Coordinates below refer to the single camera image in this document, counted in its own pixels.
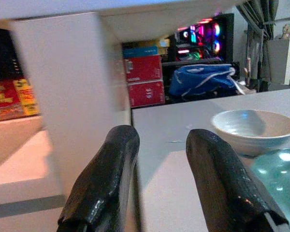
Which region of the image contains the small figurine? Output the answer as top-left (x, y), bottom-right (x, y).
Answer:
top-left (279, 23), bottom-right (290, 40)

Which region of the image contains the blue bag with white straps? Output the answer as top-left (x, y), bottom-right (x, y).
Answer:
top-left (168, 63), bottom-right (246, 98)

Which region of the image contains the red and yellow printed box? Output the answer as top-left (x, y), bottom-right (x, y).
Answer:
top-left (0, 77), bottom-right (40, 122)

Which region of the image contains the blue cardboard box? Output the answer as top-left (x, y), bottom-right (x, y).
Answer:
top-left (122, 46), bottom-right (159, 58)

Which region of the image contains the grey curtain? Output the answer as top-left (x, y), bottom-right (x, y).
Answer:
top-left (235, 0), bottom-right (280, 92)

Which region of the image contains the white cabinet with glass door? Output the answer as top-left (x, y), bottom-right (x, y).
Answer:
top-left (267, 36), bottom-right (290, 86)

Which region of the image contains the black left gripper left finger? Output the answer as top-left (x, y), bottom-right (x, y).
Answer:
top-left (56, 124), bottom-right (141, 232)

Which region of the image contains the white ceramic bowl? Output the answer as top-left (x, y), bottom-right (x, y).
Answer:
top-left (210, 109), bottom-right (290, 157)

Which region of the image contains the red cardboard box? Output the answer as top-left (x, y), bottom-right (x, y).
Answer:
top-left (123, 55), bottom-right (163, 84)
top-left (127, 80), bottom-right (165, 108)

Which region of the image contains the teal glazed plate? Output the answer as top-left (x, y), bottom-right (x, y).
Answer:
top-left (249, 147), bottom-right (290, 232)

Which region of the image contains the computer case with rgb lights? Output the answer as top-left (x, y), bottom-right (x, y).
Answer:
top-left (168, 13), bottom-right (235, 64)

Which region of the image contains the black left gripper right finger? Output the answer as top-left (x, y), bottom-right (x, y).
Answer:
top-left (185, 128), bottom-right (290, 232)

